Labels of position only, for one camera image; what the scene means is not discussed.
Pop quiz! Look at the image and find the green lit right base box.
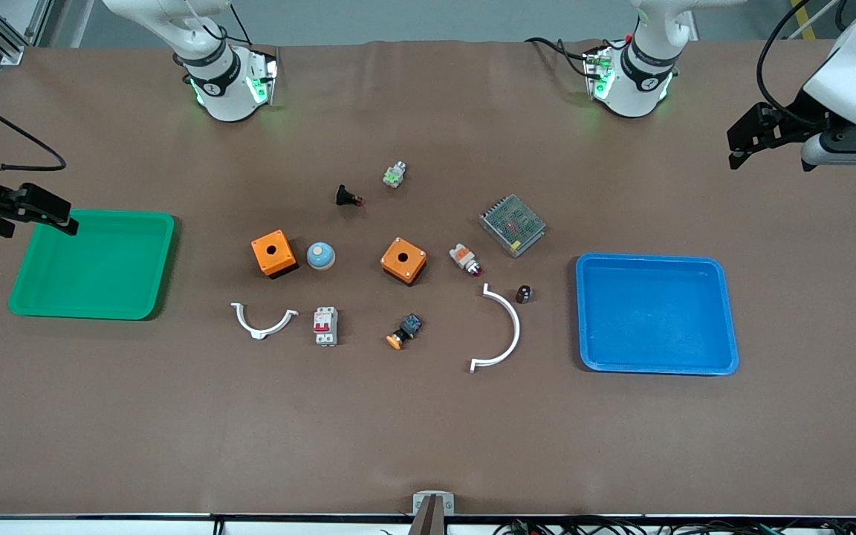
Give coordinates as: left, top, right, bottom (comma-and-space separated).
245, 48, 281, 106

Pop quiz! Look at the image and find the red orange white indicator lamp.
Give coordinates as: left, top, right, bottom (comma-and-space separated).
449, 242, 484, 278

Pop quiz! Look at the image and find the green lit left base box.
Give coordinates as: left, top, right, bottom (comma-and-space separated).
583, 46, 616, 102

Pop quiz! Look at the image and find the orange button box with screws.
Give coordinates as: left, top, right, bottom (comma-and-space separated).
380, 237, 428, 286

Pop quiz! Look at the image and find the white red circuit breaker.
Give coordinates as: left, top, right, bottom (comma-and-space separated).
314, 306, 339, 347

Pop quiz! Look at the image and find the aluminium frame profile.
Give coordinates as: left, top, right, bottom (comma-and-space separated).
0, 0, 68, 66

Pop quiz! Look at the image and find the metal mesh power supply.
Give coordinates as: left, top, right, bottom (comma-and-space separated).
479, 194, 548, 259

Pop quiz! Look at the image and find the left orange button box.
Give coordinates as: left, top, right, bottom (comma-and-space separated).
251, 230, 299, 279

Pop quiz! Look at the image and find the black left base cable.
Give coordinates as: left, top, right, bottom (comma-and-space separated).
525, 34, 601, 77

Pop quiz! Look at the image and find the black right base cable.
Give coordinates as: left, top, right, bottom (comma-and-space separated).
226, 0, 253, 47

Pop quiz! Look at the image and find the grey metal mount bracket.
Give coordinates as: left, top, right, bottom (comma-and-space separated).
412, 491, 455, 516

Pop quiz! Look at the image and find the brown table cover mat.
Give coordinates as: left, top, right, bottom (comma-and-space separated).
0, 39, 856, 519

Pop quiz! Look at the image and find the small white curved clamp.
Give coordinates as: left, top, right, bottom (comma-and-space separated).
230, 302, 299, 340

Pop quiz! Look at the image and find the orange black push button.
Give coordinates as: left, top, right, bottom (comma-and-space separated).
386, 313, 424, 351

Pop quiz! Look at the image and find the blue white dome button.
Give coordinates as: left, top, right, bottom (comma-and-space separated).
306, 241, 337, 271

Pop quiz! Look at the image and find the black cable bundle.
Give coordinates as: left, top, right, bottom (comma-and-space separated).
493, 516, 856, 535

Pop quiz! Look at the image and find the large white curved strip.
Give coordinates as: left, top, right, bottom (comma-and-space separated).
470, 283, 522, 374

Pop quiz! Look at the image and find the green lit base box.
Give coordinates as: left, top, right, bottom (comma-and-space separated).
245, 48, 281, 106
583, 46, 616, 102

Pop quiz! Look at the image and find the blue plastic tray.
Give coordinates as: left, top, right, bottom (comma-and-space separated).
575, 253, 739, 376

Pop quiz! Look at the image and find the green plastic tray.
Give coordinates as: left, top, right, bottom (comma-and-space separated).
8, 210, 176, 322

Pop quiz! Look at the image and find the black base cable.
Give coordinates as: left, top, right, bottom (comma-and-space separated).
525, 34, 601, 77
226, 0, 253, 47

